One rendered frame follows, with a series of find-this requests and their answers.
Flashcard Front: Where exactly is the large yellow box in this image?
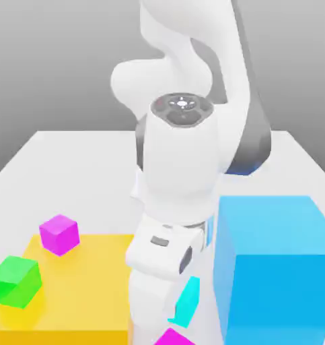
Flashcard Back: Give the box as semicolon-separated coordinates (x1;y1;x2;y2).
0;233;137;345

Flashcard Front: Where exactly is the small magenta cube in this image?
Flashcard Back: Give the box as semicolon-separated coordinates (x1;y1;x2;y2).
153;327;196;345
38;214;81;257

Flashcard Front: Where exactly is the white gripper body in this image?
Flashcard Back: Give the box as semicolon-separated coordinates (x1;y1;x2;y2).
129;268;185;345

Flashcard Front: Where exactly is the large blue box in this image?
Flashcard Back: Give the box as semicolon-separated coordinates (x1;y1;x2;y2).
212;195;325;345

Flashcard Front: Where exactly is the small green cube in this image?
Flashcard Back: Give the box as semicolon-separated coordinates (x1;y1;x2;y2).
0;255;43;310

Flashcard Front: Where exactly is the small cyan cube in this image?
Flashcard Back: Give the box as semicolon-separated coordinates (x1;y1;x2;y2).
167;276;201;329

